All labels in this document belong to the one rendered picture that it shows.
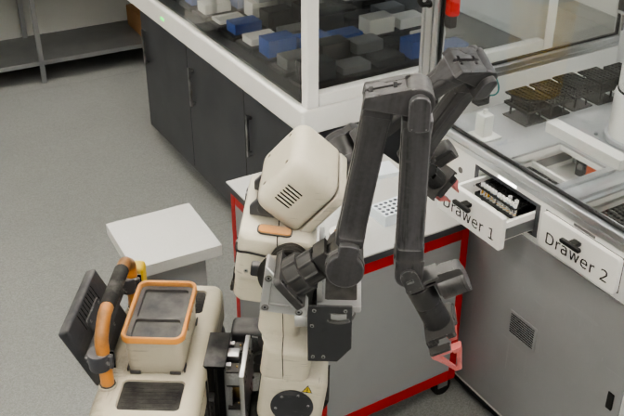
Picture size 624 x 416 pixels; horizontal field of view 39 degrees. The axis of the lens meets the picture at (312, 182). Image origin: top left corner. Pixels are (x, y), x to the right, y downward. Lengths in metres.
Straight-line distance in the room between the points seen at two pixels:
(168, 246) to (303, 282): 0.99
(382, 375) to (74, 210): 2.02
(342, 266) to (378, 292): 1.03
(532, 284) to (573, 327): 0.18
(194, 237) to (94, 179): 2.01
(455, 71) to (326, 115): 1.29
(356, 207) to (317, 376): 0.59
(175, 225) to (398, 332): 0.80
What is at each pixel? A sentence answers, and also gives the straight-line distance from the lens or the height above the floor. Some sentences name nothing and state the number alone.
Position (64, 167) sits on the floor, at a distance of 4.89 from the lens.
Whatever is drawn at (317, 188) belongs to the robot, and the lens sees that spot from 1.87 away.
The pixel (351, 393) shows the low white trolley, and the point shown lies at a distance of 3.00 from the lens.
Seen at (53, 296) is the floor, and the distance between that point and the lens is 3.92.
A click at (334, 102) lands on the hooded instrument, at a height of 0.91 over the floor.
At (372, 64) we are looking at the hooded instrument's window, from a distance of 3.32.
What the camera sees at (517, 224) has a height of 0.88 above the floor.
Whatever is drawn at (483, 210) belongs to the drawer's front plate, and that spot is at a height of 0.91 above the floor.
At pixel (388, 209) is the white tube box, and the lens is 2.83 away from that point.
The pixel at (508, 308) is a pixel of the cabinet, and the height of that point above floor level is 0.51.
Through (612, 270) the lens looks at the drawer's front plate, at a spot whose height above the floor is 0.89.
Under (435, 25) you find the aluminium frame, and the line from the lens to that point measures 2.87.
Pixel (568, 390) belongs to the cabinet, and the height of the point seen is 0.39.
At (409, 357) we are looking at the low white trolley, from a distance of 3.07.
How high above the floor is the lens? 2.27
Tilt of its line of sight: 30 degrees down
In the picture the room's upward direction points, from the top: straight up
